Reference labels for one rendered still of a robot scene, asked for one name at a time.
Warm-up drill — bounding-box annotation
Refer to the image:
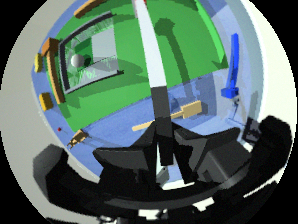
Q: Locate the blue golf putter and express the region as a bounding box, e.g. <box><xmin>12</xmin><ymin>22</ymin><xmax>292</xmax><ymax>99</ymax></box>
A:
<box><xmin>226</xmin><ymin>34</ymin><xmax>239</xmax><ymax>99</ymax></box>

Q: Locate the green flat mat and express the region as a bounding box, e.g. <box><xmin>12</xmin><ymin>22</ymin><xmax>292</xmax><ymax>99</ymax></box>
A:
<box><xmin>53</xmin><ymin>0</ymin><xmax>221</xmax><ymax>133</ymax></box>

